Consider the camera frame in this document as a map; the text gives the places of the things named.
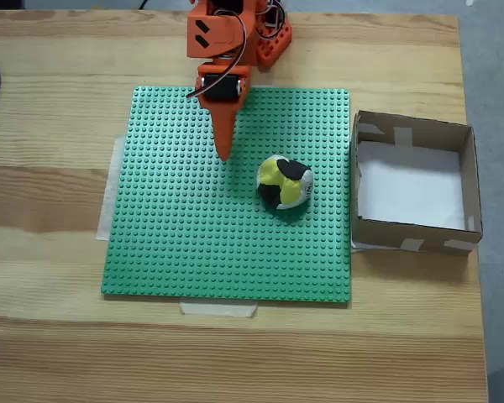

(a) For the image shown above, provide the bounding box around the yellow black white ball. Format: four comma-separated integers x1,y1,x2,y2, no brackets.
256,154,313,211

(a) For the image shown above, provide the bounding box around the short masking tape strip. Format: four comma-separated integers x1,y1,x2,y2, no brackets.
179,301,259,319

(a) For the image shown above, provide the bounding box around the cardboard box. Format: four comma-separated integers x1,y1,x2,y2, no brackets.
350,109,484,256

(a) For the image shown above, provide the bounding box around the long masking tape strip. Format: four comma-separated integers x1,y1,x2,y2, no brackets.
95,133,126,243

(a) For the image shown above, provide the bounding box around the green studded baseplate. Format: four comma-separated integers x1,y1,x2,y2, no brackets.
100,86,352,309

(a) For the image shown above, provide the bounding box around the white paper box lining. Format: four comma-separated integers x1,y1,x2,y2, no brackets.
356,140,467,231

